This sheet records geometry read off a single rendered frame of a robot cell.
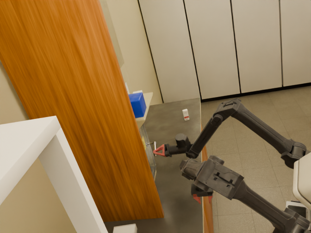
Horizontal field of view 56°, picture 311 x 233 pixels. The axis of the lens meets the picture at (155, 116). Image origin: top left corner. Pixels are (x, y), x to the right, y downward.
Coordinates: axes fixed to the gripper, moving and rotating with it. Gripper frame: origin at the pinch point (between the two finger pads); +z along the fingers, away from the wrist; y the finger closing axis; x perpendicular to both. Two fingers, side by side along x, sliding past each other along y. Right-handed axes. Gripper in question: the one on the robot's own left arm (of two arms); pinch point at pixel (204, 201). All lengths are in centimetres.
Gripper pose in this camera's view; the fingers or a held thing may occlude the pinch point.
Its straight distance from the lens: 147.6
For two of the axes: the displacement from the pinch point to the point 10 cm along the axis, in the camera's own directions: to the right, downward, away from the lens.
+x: -1.2, 4.9, -8.6
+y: -9.7, 1.4, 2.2
